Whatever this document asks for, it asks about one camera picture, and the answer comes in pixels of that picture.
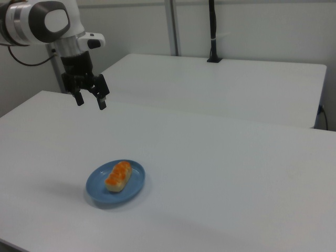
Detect black camera pole with base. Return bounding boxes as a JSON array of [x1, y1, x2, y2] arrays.
[[206, 0, 223, 64]]

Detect orange glazed bread loaf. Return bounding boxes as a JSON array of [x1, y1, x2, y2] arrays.
[[104, 160, 133, 193]]

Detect aluminium wall pillar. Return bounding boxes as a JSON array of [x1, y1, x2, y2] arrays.
[[165, 0, 182, 56]]

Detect white side table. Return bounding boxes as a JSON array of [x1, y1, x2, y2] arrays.
[[100, 53, 328, 129]]

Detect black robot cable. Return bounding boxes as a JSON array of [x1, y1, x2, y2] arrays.
[[7, 45, 57, 67]]

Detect black cable at table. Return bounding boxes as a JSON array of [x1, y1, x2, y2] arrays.
[[321, 104, 329, 131]]

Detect blue round plate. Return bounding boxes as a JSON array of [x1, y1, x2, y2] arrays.
[[85, 159, 146, 204]]

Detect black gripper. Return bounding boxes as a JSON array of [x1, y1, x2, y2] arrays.
[[60, 51, 110, 111]]

